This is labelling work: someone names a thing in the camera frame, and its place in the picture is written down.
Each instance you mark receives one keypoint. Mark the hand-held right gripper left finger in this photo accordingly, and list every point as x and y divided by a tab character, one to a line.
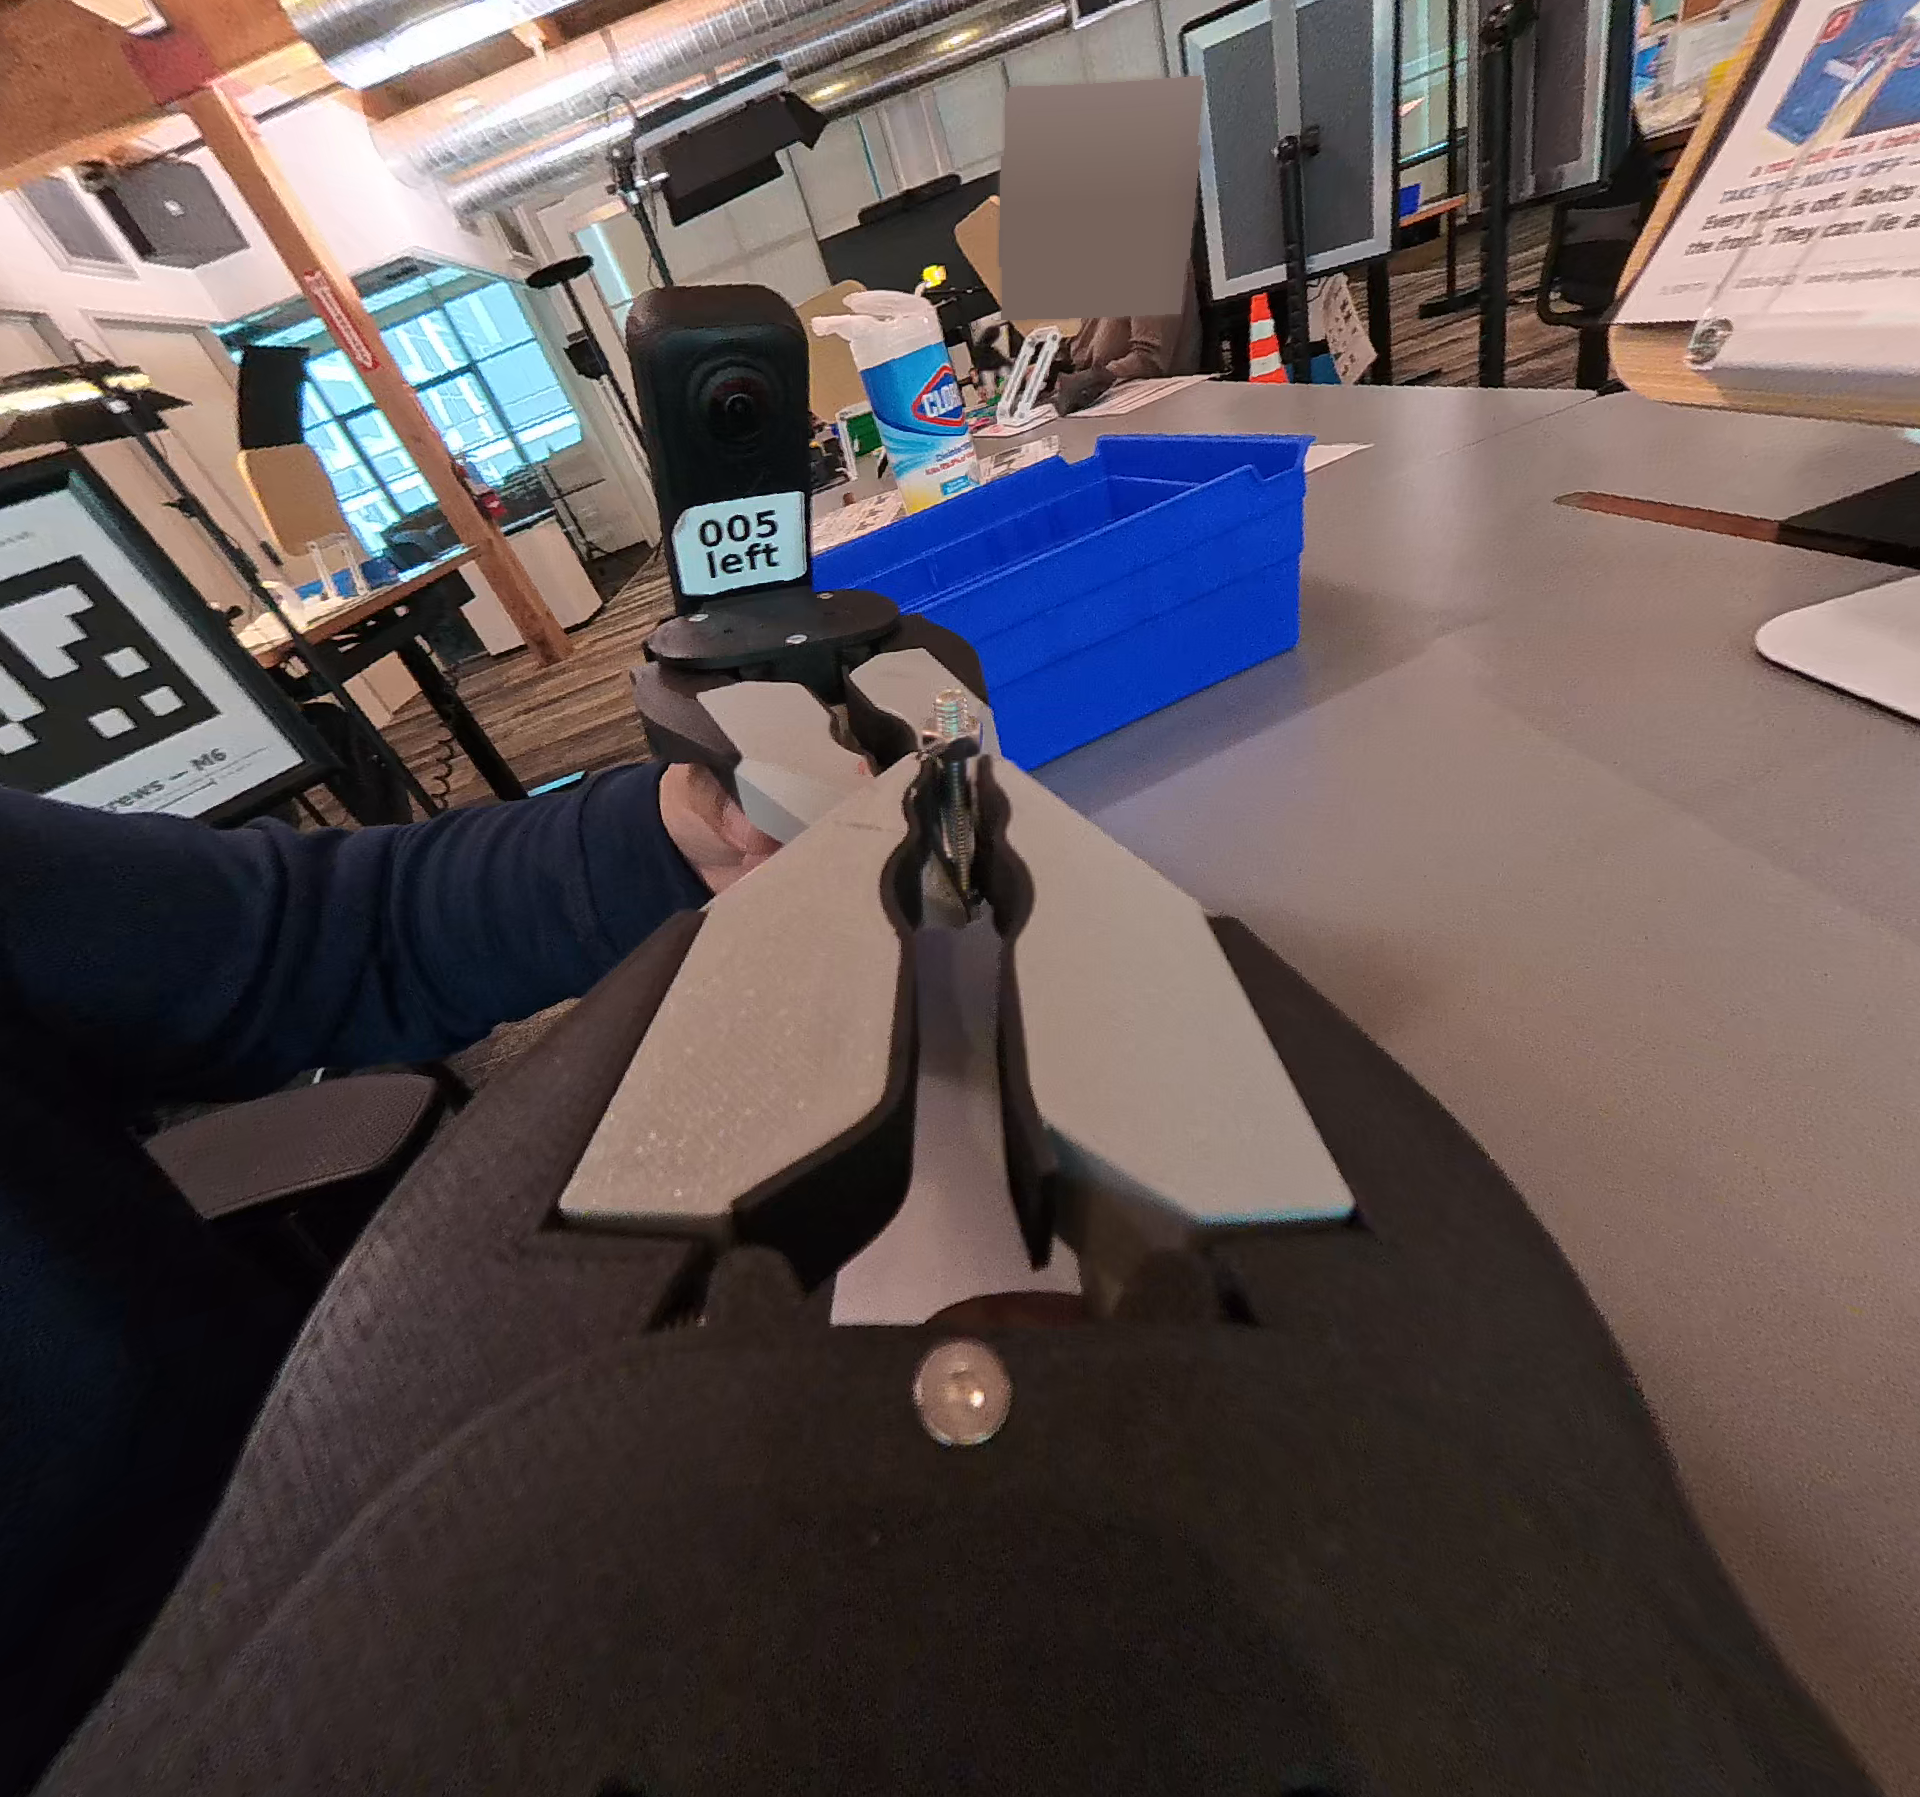
750	1048

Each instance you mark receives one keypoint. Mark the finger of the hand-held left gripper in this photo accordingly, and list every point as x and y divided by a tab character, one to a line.
780	754
915	689

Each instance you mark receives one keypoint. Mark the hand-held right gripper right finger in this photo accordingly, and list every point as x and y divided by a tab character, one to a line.
1170	1048

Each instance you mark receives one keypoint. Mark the silver hex nut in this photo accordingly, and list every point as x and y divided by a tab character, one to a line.
951	736

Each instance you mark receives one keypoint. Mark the silver bolt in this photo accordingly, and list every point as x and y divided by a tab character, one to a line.
948	807

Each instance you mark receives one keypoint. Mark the blue plastic bin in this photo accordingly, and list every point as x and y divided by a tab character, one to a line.
1139	582

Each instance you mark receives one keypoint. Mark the person's left forearm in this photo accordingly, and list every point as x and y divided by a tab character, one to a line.
300	927

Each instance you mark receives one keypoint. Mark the person's left hand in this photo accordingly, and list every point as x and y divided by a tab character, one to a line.
714	823

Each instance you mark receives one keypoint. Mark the disinfecting wipes canister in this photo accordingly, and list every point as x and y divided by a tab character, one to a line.
915	419

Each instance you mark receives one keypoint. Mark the black studio light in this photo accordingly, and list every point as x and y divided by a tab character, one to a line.
720	154

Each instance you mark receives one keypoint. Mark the white folding phone stand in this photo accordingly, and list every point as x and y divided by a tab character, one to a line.
1036	372

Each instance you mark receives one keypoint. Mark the wooden desk with black legs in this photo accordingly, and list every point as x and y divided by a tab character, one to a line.
374	597

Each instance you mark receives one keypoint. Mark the orange traffic cone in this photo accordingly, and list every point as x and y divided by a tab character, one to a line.
1269	349

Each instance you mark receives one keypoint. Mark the white printed placard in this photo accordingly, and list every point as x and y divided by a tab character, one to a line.
1343	327

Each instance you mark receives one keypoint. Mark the black and white marker sign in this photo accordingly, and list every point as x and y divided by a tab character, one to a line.
136	657

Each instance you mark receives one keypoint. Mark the grey panel on black stand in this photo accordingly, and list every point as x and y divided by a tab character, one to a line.
1321	102
1561	27

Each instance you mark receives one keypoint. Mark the white sign stand base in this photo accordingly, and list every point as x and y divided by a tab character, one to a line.
1860	651

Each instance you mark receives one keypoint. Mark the wooden instruction sign board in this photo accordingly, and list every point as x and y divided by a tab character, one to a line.
1801	149

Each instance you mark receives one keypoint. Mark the wooden support post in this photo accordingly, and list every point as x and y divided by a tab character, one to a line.
374	387

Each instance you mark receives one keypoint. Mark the black wall speaker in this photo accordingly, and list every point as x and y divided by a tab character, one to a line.
180	210

